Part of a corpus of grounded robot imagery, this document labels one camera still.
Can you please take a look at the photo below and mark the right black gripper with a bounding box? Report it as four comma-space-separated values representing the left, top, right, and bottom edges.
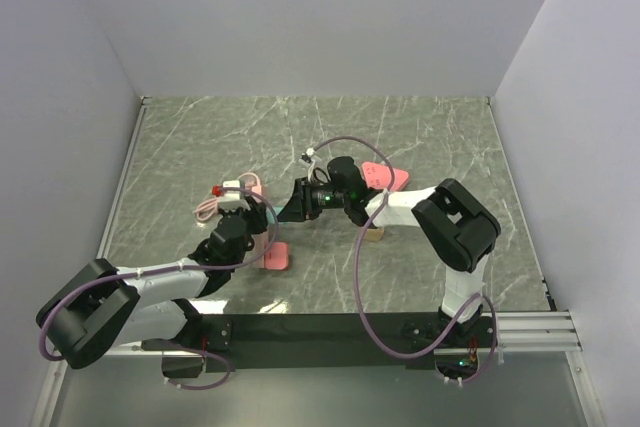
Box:
276, 178, 349, 224

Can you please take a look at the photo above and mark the teal cube block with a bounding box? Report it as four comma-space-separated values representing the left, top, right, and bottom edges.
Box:
266, 206, 282, 225

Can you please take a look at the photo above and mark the pink power cord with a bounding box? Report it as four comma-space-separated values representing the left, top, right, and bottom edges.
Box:
192, 172, 264, 223

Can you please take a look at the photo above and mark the pink triangular plug adapter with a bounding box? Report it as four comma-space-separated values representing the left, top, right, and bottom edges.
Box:
263, 242, 290, 271

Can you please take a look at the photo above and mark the wooden cube block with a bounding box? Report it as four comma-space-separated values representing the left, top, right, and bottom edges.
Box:
362, 227, 385, 242

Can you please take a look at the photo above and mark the pink long power strip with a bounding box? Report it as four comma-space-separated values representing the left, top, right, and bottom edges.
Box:
251, 196, 275, 270

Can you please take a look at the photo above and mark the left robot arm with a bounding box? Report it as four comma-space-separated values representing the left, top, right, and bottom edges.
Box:
36, 194, 276, 369

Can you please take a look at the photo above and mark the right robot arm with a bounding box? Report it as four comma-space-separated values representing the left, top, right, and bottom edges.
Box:
277, 156, 501, 346

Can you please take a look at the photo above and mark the pink triangular power strip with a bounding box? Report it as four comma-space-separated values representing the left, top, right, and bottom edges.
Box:
361, 161, 410, 192

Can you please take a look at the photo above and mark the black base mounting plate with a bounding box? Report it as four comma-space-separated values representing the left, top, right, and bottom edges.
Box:
143, 313, 494, 379

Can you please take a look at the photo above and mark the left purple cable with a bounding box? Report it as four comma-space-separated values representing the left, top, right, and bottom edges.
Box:
38, 185, 271, 391

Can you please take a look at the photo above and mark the purple cable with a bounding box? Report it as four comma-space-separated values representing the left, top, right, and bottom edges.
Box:
38, 185, 271, 391
312, 136, 501, 386

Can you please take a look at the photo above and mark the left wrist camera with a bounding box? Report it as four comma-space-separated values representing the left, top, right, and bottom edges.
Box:
211, 180, 249, 211

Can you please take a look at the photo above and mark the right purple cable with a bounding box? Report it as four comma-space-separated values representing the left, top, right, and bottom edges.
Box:
312, 136, 501, 386

